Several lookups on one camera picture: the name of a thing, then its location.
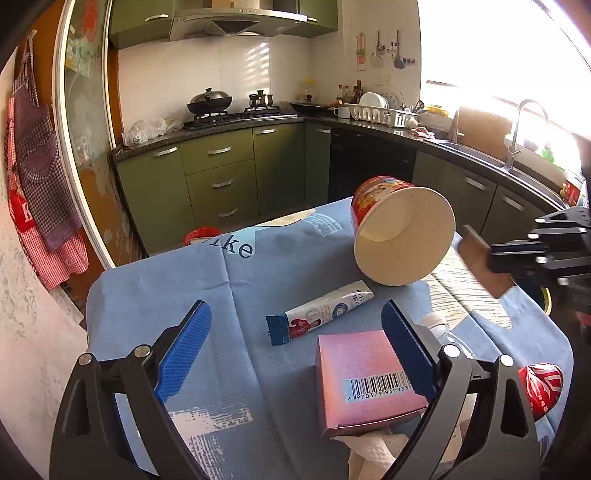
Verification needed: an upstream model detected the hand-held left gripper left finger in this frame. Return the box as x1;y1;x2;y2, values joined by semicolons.
48;300;213;480

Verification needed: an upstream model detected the white and blue snack wrapper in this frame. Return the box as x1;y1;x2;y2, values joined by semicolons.
266;281;373;347

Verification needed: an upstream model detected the dark kitchen countertop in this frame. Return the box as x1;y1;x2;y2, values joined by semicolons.
113;111;573;208

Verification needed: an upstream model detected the steel sink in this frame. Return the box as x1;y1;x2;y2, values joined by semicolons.
436;140;513;169

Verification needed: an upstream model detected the bright window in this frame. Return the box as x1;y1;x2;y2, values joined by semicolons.
418;0;591;176

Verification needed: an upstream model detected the green drawer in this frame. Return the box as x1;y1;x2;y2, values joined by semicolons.
181;130;256;175
191;191;259;232
185;161;257;204

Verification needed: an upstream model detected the green upper cabinet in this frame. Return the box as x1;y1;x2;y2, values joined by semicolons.
272;0;340;38
108;0;183;51

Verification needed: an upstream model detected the red carton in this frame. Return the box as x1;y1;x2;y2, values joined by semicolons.
558;180;583;204

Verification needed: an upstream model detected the tall steel faucet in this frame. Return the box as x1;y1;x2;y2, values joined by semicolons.
504;98;550;169

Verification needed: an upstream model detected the clear plastic bottle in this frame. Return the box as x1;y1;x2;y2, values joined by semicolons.
418;311;478;363

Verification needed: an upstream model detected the purple checked apron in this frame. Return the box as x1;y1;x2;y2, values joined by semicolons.
9;32;84;252

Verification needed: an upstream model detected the green sink cabinet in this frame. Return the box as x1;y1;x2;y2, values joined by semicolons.
411;150;566;241

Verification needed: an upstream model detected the black wok with lid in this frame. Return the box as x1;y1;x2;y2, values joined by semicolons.
187;88;233;115

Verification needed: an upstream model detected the blue hanging utensil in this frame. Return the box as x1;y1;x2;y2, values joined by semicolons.
392;30;408;70

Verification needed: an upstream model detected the white dish rack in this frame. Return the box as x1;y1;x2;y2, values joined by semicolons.
346;102;419;129

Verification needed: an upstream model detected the white paper towel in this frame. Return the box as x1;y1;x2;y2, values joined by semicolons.
332;431;414;480

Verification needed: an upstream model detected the black gas stove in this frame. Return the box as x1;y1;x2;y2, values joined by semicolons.
184;107;283;130

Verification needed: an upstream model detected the steel range hood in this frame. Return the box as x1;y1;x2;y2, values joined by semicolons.
168;0;308;42

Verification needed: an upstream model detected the white hanging utensil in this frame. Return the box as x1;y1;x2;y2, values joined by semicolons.
369;31;386;70

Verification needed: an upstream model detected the blue printed tablecloth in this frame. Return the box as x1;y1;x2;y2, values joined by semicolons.
85;196;575;480

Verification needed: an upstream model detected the black frying pan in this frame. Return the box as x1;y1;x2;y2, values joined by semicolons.
288;102;340;118

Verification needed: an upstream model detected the red drink can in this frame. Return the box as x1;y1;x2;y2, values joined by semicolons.
517;363;565;423

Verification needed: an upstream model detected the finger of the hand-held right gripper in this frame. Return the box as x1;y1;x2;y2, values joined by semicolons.
529;206;591;245
459;224;561;300

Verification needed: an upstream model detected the glass sliding door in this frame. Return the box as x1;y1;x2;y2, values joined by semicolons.
53;0;148;273

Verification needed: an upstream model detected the pink cardboard box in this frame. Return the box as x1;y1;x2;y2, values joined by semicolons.
315;330;431;440

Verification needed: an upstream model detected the red printed paper noodle bowl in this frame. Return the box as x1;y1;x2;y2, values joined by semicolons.
350;175;457;288

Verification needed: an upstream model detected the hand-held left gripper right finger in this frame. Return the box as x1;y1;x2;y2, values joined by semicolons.
381;299;541;480

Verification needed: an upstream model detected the black dishwasher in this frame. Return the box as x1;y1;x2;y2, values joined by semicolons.
329;128;416;204

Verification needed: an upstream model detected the red checked apron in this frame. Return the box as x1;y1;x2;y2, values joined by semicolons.
4;92;89;291

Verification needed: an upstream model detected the white plastic bag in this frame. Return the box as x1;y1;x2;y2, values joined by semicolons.
121;115;185;147

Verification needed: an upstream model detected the wooden board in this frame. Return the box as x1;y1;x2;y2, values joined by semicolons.
459;108;513;148

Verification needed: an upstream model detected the green lower cabinet unit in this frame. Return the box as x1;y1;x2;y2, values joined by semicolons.
115;122;332;254

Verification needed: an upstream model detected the row of condiment bottles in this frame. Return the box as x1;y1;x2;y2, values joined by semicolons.
336;80;365;104

